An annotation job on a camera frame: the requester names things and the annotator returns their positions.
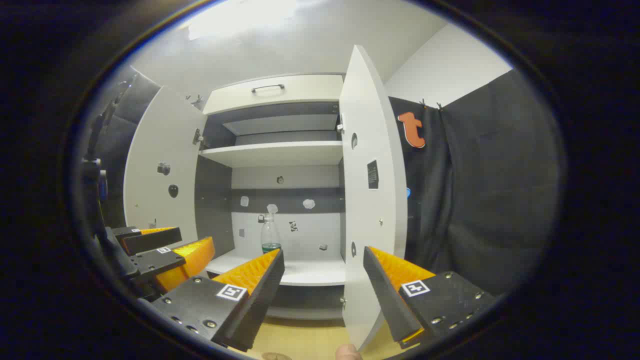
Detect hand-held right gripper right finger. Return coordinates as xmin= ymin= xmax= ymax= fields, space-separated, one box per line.
xmin=363 ymin=246 xmax=497 ymax=350

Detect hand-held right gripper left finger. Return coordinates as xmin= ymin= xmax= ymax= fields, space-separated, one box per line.
xmin=149 ymin=248 xmax=286 ymax=352

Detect white cabinet door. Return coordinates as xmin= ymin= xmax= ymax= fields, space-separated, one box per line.
xmin=339 ymin=45 xmax=408 ymax=351
xmin=123 ymin=86 xmax=207 ymax=251

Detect clear plastic bottle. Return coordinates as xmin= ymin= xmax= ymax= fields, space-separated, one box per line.
xmin=260 ymin=212 xmax=282 ymax=254

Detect white and grey cabinet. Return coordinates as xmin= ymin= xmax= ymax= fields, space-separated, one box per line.
xmin=192 ymin=74 xmax=351 ymax=321

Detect wide white cabinet shelf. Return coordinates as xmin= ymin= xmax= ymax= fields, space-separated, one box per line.
xmin=199 ymin=141 xmax=345 ymax=168

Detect white drawer front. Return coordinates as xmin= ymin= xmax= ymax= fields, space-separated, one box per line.
xmin=202 ymin=74 xmax=346 ymax=116

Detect ceiling light panel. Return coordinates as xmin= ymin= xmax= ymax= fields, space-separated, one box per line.
xmin=187 ymin=0 xmax=301 ymax=41

